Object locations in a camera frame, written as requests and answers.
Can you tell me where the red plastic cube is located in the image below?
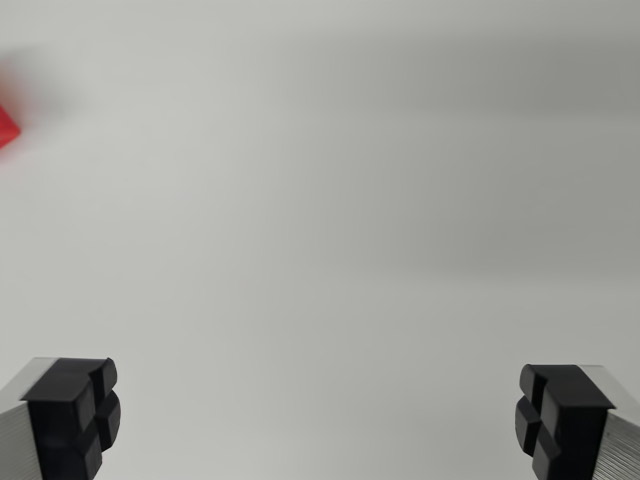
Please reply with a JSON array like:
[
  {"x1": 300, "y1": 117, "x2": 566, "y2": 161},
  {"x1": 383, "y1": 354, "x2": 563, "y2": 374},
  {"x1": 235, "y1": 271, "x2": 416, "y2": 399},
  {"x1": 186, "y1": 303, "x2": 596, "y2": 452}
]
[{"x1": 0, "y1": 102, "x2": 23, "y2": 151}]

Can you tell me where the black-padded silver gripper left finger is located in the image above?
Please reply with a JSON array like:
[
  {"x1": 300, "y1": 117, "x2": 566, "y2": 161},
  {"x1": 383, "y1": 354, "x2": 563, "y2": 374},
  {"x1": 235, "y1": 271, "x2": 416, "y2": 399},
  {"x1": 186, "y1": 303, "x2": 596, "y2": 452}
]
[{"x1": 0, "y1": 356, "x2": 122, "y2": 480}]

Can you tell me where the black-padded silver gripper right finger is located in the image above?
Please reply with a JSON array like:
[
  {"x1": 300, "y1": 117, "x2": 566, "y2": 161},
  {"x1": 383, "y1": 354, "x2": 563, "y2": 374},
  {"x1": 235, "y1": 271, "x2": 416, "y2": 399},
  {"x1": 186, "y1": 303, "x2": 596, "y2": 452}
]
[{"x1": 513, "y1": 363, "x2": 640, "y2": 480}]

